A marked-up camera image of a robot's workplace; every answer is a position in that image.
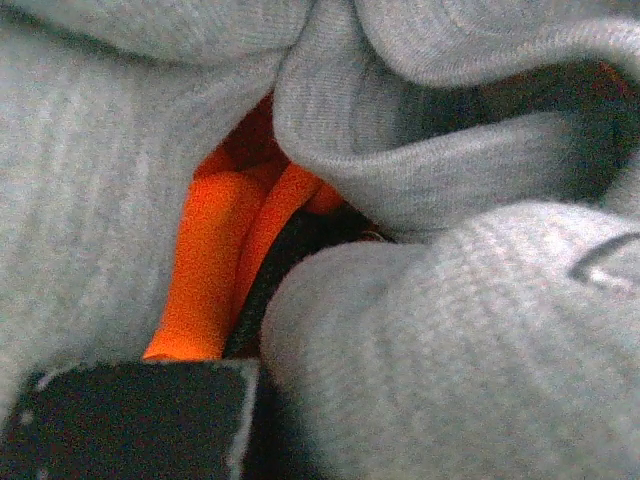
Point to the orange fleece cloth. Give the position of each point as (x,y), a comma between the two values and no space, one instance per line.
(240,199)

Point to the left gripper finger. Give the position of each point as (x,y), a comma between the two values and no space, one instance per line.
(134,420)

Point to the black cloth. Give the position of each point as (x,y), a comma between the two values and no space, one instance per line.
(303,235)

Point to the grey zip hoodie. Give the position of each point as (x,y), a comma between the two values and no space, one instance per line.
(495,335)

